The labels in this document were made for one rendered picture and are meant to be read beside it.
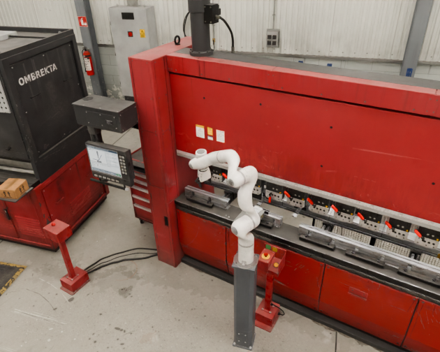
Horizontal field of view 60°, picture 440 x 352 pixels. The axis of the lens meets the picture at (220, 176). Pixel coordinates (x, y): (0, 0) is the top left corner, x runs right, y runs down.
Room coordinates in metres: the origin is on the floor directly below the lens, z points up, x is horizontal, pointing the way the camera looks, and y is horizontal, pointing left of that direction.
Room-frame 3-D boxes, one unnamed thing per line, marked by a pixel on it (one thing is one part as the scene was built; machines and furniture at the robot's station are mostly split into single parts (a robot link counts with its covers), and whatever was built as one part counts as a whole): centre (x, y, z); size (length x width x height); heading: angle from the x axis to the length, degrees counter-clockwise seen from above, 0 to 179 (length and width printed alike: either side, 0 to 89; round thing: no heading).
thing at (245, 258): (2.13, -0.18, 1.09); 0.19 x 0.19 x 0.18
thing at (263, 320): (2.35, -0.41, 0.06); 0.25 x 0.20 x 0.12; 150
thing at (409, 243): (2.85, -0.83, 0.93); 2.30 x 0.14 x 0.10; 58
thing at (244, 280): (2.13, -0.18, 0.50); 0.18 x 0.18 x 1.00; 72
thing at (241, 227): (2.11, -0.16, 1.30); 0.19 x 0.12 x 0.24; 130
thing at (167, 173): (3.47, 0.40, 1.15); 0.85 x 0.25 x 2.30; 148
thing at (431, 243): (2.07, -1.50, 1.26); 0.15 x 0.09 x 0.17; 58
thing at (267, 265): (2.38, -0.42, 0.75); 0.20 x 0.16 x 0.18; 60
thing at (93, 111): (3.08, 0.97, 1.53); 0.51 x 0.25 x 0.85; 63
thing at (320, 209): (2.50, -0.82, 1.26); 0.15 x 0.09 x 0.17; 58
